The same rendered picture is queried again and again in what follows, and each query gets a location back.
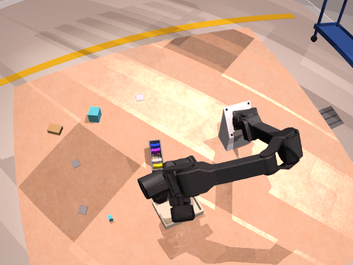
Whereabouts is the purple fuse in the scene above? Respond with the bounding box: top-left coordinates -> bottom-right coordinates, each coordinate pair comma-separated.
151,148 -> 160,155

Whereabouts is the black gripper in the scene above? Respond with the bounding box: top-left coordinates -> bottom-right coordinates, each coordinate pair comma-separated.
163,160 -> 195,223

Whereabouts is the white fuse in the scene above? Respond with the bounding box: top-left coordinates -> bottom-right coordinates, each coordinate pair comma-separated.
152,158 -> 162,164

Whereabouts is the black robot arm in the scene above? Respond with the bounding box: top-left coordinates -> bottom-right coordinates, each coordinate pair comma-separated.
137,108 -> 303,204

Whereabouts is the small brown block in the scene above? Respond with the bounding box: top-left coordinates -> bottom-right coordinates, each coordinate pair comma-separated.
47,123 -> 63,135

